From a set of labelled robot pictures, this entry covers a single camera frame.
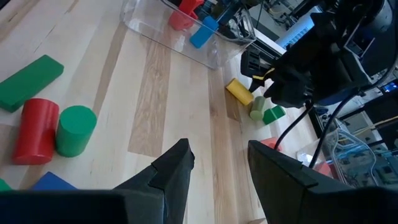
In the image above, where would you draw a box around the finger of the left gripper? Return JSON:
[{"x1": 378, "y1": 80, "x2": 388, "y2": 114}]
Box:
[{"x1": 248, "y1": 79, "x2": 269, "y2": 93}]

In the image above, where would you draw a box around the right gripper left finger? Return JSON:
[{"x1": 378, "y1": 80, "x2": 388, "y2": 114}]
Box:
[{"x1": 113, "y1": 138, "x2": 196, "y2": 224}]

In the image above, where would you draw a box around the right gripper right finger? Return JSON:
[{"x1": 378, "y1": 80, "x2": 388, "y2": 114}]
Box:
[{"x1": 248, "y1": 139, "x2": 355, "y2": 224}]

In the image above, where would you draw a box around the red arch block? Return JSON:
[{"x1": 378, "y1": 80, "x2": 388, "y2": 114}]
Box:
[
  {"x1": 169, "y1": 7, "x2": 195, "y2": 31},
  {"x1": 180, "y1": 0, "x2": 205, "y2": 15}
]

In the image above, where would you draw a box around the black metal table frame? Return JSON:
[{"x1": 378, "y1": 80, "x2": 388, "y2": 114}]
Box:
[{"x1": 306, "y1": 105, "x2": 335, "y2": 141}]

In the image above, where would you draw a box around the light green cylinder block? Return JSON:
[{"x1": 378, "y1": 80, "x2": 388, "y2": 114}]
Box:
[{"x1": 249, "y1": 95, "x2": 267, "y2": 122}]

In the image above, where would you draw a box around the blue arch block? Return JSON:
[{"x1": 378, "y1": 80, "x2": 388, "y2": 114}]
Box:
[{"x1": 189, "y1": 16, "x2": 220, "y2": 49}]

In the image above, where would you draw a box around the red cylinder block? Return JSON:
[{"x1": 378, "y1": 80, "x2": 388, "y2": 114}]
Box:
[{"x1": 12, "y1": 98, "x2": 60, "y2": 166}]

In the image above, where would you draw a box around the large green block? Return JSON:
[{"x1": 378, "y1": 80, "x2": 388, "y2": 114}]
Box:
[{"x1": 0, "y1": 177, "x2": 13, "y2": 192}]

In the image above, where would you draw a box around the yellow cylinder block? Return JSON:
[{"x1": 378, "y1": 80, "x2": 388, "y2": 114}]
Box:
[{"x1": 225, "y1": 77, "x2": 255, "y2": 106}]

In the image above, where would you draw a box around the yellow cable tag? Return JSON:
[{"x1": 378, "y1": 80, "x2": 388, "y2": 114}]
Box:
[{"x1": 252, "y1": 67, "x2": 276, "y2": 82}]

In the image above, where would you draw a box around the clear plastic bin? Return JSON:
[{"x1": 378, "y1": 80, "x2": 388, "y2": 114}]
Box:
[
  {"x1": 119, "y1": 0, "x2": 256, "y2": 70},
  {"x1": 297, "y1": 124, "x2": 398, "y2": 190}
]

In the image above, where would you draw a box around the long pink plank block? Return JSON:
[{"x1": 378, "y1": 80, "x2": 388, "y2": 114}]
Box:
[{"x1": 313, "y1": 161, "x2": 332, "y2": 178}]

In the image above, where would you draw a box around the green plank block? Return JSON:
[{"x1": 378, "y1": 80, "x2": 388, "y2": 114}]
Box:
[{"x1": 0, "y1": 54, "x2": 65, "y2": 113}]

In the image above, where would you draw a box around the small red cube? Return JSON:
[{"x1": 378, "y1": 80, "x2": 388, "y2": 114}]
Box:
[{"x1": 260, "y1": 136, "x2": 282, "y2": 152}]

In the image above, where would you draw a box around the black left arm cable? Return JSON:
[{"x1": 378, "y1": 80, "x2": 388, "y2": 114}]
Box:
[
  {"x1": 307, "y1": 86, "x2": 363, "y2": 170},
  {"x1": 273, "y1": 99, "x2": 312, "y2": 150}
]

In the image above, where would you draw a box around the blue plank block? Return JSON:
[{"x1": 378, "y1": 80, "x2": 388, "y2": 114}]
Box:
[{"x1": 29, "y1": 170, "x2": 78, "y2": 191}]

